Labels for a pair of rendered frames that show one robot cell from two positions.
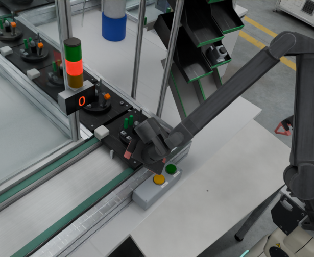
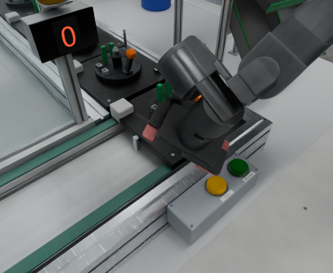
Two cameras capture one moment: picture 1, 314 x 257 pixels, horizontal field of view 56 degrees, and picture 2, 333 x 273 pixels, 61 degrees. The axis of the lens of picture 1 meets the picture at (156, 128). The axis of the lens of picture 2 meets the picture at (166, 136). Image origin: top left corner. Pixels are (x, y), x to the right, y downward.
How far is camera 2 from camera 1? 54 cm
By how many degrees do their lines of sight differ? 10
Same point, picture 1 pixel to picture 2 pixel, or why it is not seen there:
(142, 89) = not seen: hidden behind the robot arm
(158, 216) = (215, 255)
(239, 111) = not seen: outside the picture
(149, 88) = not seen: hidden behind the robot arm
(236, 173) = not seen: outside the picture
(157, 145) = (209, 97)
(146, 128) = (183, 59)
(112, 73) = (151, 44)
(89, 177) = (96, 181)
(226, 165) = not seen: outside the picture
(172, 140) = (249, 80)
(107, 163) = (129, 159)
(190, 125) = (298, 36)
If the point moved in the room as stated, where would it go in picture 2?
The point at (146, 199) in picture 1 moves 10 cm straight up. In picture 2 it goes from (192, 222) to (196, 192)
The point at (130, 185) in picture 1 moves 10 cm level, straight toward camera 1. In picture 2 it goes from (164, 195) to (155, 243)
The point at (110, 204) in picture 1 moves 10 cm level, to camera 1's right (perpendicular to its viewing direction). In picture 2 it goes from (121, 231) to (175, 244)
